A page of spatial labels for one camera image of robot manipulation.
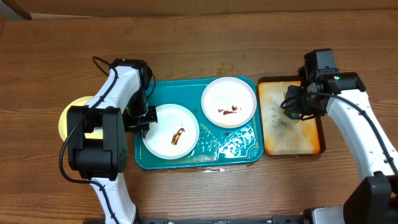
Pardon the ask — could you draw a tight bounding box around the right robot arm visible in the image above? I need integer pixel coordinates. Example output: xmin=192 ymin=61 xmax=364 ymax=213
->
xmin=280 ymin=49 xmax=397 ymax=224

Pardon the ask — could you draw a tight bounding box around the green yellow scrubbing sponge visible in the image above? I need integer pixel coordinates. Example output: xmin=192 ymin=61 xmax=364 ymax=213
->
xmin=280 ymin=110 xmax=301 ymax=124

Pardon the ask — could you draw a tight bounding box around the light green plate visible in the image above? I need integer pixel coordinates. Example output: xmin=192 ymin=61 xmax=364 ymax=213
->
xmin=58 ymin=96 xmax=93 ymax=141

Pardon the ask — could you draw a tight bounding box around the white plate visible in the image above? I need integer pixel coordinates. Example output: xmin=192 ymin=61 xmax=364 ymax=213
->
xmin=201 ymin=77 xmax=257 ymax=128
xmin=143 ymin=104 xmax=200 ymax=159

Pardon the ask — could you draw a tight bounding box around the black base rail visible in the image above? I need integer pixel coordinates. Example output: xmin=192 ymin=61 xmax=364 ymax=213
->
xmin=134 ymin=215 xmax=313 ymax=224

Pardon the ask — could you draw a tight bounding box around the teal plastic tray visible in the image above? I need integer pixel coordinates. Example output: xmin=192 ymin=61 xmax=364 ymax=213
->
xmin=134 ymin=77 xmax=264 ymax=170

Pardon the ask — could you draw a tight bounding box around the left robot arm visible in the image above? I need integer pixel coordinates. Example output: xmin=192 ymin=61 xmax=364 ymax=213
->
xmin=59 ymin=58 xmax=157 ymax=223

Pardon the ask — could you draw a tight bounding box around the black tray with soapy water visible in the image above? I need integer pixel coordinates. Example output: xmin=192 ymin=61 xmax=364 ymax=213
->
xmin=257 ymin=76 xmax=326 ymax=156

